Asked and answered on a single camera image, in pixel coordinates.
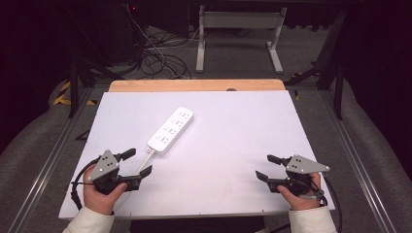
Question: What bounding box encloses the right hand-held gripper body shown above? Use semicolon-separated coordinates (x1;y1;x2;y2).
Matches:
266;153;330;197

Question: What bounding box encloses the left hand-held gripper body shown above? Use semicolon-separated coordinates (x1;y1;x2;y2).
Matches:
86;149;144;196

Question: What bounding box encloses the person's left hand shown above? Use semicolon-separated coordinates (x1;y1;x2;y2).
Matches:
83;164;128;216

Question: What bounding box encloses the person's right hand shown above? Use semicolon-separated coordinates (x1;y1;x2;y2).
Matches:
276;172;323;212

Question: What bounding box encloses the white board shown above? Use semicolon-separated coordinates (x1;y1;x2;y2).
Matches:
57;89;336;220

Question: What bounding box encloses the white power strip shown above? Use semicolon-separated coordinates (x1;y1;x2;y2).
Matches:
147;106;195;156

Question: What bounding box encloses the yellow black hazard tape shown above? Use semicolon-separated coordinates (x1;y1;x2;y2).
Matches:
52;80;98;107

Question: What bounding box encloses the black metal stand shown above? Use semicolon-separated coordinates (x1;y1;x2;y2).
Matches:
284;9;347;121
65;56;126;119

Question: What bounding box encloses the wooden table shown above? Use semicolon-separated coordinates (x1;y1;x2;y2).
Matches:
108;79;287;93

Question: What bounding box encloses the dark equipment box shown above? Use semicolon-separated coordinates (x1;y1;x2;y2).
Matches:
93;0;149;66

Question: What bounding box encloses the white power strip cable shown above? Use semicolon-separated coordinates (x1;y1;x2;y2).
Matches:
135;148;155;176

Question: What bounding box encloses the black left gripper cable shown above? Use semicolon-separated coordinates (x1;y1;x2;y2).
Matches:
70;156;102;212

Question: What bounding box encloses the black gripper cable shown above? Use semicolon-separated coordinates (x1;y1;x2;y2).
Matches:
319;175;344;233
70;156;102;212

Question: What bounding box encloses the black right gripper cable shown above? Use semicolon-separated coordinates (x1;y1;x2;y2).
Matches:
319;175;344;233

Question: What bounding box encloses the aluminium floor rail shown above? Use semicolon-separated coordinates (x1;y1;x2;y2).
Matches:
7;87;95;233
318;89;398;233

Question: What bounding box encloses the tangle of black floor cables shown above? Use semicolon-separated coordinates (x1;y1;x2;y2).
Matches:
138;27;254;81

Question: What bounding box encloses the thin white floor cable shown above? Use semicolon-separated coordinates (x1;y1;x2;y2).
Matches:
125;4;201;67

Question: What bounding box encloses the white metal table frame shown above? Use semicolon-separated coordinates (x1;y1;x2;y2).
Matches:
195;4;289;75

